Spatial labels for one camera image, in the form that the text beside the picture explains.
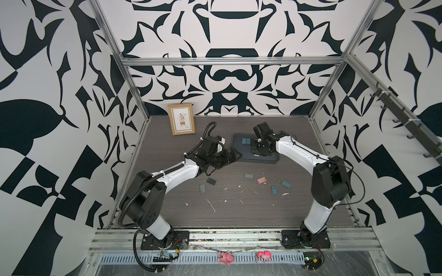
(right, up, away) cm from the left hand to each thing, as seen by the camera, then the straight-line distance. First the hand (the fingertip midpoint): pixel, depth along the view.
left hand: (236, 155), depth 85 cm
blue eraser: (+20, -18, +4) cm, 27 cm away
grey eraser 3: (-17, -17, +4) cm, 24 cm away
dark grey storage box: (+5, +2, 0) cm, 5 cm away
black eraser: (-13, -14, +7) cm, 20 cm away
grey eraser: (+27, -16, +6) cm, 32 cm away
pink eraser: (+14, -14, +6) cm, 21 cm away
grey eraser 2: (+7, -12, +8) cm, 16 cm away
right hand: (+10, +3, +8) cm, 13 cm away
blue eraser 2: (+7, +6, +23) cm, 25 cm away
